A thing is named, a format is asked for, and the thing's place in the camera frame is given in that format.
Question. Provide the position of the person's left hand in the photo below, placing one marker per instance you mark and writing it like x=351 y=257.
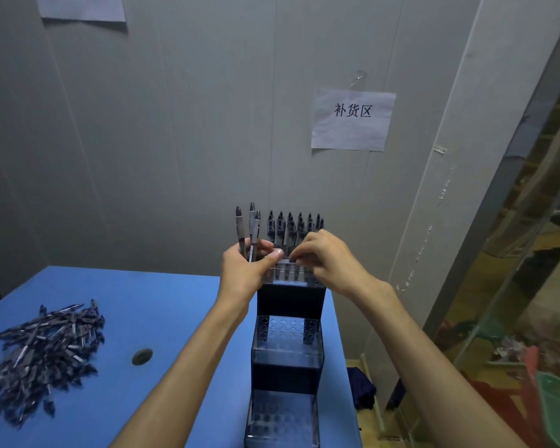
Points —
x=242 y=279

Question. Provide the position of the person's right hand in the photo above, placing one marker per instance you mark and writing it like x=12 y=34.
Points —
x=336 y=265

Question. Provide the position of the black tiered pen display stand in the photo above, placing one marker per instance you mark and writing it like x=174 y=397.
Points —
x=289 y=303

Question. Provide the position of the cluster of grey pens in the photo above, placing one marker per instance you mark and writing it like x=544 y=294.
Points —
x=280 y=226

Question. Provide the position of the pile of grey pens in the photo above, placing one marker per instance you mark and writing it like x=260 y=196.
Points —
x=42 y=354

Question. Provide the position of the person's left forearm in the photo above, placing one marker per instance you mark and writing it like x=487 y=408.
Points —
x=177 y=387

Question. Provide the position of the person's right forearm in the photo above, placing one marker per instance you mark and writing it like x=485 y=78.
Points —
x=443 y=373

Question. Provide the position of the blue table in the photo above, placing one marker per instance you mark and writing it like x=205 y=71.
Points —
x=158 y=303

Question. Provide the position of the dark blue cloth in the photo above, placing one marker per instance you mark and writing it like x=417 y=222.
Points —
x=361 y=387

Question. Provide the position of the small round metal disc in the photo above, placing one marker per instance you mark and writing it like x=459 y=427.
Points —
x=142 y=357

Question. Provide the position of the red plastic stool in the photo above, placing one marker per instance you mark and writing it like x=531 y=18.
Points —
x=504 y=401

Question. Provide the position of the white paper wall sign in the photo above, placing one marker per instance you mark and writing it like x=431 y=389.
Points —
x=352 y=128
x=81 y=6

